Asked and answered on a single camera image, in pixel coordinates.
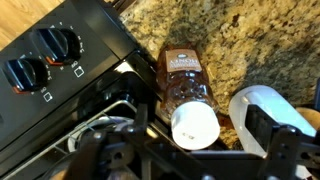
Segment silver wire rack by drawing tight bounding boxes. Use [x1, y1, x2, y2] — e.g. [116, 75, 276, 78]
[0, 99, 141, 180]

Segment bear-shaped honey bottle white cap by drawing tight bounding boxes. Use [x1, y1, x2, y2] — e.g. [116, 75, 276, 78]
[155, 44, 222, 151]

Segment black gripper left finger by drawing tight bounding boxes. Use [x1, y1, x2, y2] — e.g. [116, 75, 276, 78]
[63, 103, 158, 180]

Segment white ceramic mug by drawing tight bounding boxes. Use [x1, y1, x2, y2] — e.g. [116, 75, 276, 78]
[228, 84, 319, 180]

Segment black kitchen stove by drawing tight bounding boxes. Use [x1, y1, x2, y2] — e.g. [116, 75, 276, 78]
[0, 0, 188, 180]

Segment black stove knob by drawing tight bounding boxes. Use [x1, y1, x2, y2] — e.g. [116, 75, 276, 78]
[3, 58, 49, 94]
[31, 27, 82, 66]

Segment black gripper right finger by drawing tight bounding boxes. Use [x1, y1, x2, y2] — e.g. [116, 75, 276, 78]
[244, 103, 320, 180]

